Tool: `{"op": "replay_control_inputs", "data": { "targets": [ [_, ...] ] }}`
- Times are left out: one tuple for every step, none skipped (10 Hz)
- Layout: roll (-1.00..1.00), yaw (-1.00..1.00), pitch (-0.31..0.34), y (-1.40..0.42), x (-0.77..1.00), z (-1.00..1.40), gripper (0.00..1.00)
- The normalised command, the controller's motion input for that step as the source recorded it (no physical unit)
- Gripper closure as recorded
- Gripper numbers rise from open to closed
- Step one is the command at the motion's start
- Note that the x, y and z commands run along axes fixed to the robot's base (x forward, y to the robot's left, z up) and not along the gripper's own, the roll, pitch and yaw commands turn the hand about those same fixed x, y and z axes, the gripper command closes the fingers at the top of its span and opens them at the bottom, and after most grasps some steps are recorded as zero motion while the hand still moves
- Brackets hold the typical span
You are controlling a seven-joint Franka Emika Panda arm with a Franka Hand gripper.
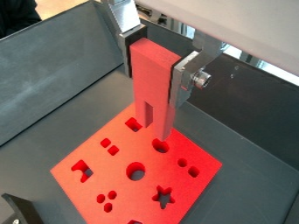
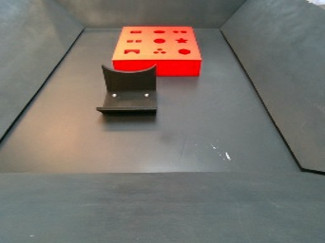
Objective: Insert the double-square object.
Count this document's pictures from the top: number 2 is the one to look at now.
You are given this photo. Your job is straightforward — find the black curved holder stand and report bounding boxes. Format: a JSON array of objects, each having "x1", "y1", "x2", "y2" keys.
[{"x1": 97, "y1": 65, "x2": 158, "y2": 114}]

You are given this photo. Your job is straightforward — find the red shape-sorter box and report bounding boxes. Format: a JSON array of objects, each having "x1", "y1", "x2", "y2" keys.
[{"x1": 113, "y1": 26, "x2": 202, "y2": 76}]

